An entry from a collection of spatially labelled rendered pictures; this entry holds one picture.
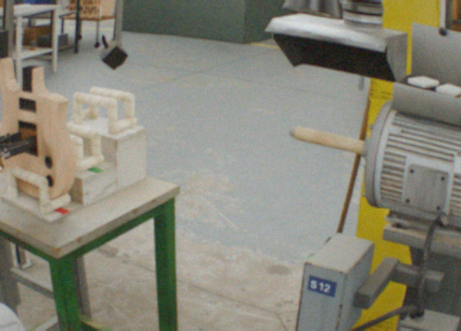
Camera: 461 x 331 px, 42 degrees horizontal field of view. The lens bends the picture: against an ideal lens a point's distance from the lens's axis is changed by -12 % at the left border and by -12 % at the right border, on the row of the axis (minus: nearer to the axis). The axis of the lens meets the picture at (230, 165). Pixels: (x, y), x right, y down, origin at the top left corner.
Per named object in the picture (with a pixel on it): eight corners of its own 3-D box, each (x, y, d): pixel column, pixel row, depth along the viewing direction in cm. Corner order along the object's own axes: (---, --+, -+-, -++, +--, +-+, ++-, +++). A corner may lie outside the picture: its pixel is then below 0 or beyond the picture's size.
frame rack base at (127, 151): (148, 178, 219) (147, 127, 213) (118, 192, 207) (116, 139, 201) (89, 160, 232) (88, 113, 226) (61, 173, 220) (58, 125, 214)
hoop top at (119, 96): (136, 102, 211) (136, 93, 210) (130, 104, 208) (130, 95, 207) (93, 94, 221) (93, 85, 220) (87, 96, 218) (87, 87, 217)
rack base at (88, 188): (118, 191, 207) (117, 164, 204) (84, 208, 194) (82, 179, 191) (61, 172, 221) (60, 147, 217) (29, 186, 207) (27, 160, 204)
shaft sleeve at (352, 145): (363, 157, 154) (367, 148, 155) (361, 149, 152) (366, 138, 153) (295, 142, 163) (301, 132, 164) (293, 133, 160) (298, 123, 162)
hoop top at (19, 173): (50, 187, 185) (49, 177, 183) (43, 190, 182) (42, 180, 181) (12, 172, 195) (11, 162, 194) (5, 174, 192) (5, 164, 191)
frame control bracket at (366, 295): (397, 273, 147) (400, 258, 146) (368, 311, 132) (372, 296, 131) (383, 270, 149) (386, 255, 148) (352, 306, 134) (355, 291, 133)
